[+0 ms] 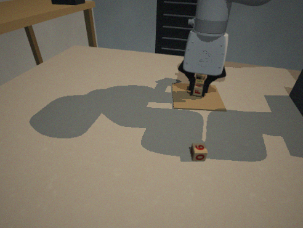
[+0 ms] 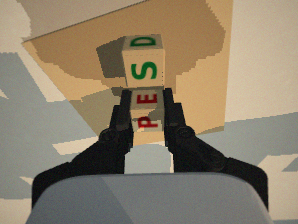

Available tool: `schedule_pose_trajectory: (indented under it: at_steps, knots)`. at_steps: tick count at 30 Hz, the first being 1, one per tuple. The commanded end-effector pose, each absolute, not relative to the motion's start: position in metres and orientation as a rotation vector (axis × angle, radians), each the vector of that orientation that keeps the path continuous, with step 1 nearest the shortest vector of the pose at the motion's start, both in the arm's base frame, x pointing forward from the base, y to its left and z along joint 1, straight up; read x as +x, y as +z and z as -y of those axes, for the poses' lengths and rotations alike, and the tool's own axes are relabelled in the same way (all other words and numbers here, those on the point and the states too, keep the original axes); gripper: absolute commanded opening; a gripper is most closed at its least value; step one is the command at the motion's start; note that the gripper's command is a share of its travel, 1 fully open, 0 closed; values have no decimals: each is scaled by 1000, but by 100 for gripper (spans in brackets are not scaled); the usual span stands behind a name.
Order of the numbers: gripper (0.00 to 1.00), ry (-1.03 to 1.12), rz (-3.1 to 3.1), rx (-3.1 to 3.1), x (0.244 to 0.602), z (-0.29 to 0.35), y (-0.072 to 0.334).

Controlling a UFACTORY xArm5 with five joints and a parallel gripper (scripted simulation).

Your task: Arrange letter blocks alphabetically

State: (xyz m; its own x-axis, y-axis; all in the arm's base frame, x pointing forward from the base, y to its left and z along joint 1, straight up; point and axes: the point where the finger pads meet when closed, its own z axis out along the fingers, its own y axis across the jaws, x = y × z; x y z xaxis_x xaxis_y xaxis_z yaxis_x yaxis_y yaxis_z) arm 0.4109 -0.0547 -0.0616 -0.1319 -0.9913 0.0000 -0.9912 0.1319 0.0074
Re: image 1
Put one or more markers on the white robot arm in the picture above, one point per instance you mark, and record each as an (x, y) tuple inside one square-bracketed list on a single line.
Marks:
[(212, 15)]

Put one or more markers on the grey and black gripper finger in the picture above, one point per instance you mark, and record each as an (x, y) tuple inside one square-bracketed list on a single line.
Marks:
[(210, 79), (190, 76)]

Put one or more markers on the tan flat mat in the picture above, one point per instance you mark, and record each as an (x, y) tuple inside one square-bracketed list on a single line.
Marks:
[(183, 100)]

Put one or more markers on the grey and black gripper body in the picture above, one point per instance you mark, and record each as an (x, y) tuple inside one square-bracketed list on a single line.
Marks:
[(206, 54)]

